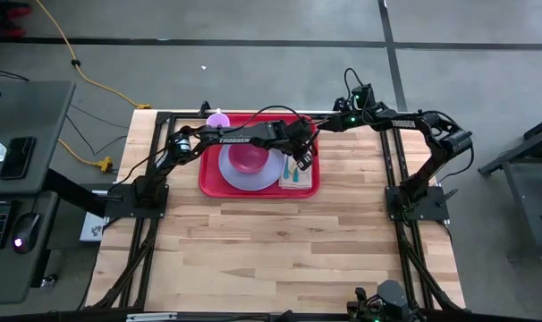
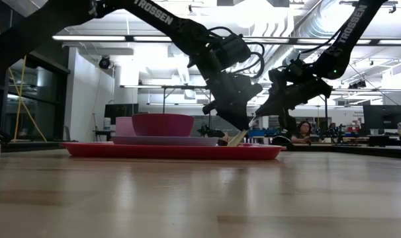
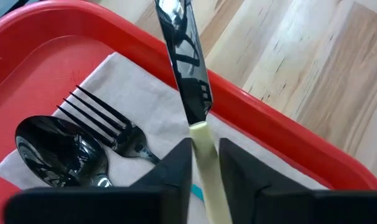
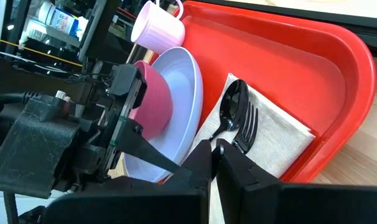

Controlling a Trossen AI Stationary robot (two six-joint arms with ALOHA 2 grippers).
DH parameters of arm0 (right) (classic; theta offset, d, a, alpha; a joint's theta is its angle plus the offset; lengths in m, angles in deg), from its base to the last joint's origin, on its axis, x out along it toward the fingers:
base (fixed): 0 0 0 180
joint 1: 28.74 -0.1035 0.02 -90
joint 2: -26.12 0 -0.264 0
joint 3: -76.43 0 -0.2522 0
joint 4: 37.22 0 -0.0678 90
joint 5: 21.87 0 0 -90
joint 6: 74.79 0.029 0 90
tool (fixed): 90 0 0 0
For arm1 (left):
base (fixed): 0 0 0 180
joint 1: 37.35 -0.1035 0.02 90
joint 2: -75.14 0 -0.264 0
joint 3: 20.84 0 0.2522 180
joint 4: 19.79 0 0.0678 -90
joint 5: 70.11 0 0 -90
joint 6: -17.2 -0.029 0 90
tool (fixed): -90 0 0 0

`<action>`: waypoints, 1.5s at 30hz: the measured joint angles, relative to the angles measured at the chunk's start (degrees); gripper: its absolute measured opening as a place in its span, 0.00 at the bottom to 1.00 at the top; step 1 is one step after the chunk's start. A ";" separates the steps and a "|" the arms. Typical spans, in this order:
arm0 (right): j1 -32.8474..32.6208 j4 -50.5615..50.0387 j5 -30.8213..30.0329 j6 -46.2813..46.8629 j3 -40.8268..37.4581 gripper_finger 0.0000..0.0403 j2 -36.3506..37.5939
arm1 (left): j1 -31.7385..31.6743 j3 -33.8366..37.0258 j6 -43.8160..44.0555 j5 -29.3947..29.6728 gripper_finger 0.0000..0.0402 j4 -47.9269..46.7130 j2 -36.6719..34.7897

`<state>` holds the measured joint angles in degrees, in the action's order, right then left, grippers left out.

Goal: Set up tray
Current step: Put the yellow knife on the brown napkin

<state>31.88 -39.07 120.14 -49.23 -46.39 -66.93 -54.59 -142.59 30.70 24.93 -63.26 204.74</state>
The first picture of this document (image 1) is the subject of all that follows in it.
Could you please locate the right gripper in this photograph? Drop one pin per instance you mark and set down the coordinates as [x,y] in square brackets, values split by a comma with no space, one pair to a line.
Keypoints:
[358,121]

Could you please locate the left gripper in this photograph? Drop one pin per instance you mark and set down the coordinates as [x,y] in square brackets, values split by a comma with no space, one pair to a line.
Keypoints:
[284,132]

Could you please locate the white cloth napkin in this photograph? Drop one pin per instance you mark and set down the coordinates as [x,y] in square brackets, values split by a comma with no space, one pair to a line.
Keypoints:
[304,179]

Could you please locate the red plastic bowl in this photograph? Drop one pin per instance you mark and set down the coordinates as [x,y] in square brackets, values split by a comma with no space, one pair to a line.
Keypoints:
[248,158]

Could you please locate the lilac plastic plate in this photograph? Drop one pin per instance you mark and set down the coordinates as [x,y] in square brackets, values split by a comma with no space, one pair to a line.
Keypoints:
[235,179]

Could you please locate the pink plastic cup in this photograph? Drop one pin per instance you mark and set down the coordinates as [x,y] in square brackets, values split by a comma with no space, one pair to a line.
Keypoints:
[218,121]

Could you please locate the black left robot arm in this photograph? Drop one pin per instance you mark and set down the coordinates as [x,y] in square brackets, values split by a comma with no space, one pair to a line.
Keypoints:
[199,138]

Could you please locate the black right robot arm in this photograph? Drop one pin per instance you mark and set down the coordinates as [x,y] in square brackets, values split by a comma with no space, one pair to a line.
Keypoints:
[425,172]

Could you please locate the red plastic tray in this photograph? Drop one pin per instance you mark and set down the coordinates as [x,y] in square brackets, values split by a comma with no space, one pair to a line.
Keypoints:
[213,188]

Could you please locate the grey metal side table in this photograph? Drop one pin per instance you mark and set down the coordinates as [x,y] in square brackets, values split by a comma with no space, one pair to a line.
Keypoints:
[521,156]

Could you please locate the white printed box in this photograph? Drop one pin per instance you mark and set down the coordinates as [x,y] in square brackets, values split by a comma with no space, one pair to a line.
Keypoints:
[92,227]

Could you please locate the dark grey desk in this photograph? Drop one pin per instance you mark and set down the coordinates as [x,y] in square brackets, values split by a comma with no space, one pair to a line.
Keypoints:
[25,112]

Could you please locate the black smartphone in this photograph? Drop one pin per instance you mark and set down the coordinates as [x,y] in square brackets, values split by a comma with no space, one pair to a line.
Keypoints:
[17,157]

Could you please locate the black computer mouse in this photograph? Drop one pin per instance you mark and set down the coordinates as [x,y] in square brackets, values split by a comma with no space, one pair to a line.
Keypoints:
[26,232]

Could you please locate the red and black object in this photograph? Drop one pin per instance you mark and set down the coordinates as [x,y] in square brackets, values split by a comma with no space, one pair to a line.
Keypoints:
[11,11]

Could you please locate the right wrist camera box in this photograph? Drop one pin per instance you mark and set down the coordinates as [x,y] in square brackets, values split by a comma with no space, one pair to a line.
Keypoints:
[362,95]

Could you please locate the black aluminium table frame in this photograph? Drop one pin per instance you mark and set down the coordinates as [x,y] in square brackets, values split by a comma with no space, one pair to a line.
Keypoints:
[163,118]

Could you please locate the black table-level camera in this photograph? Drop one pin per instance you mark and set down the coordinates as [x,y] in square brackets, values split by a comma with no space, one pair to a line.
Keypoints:
[392,297]

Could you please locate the silver metal bracket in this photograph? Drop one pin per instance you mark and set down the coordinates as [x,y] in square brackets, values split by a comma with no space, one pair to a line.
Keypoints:
[150,316]

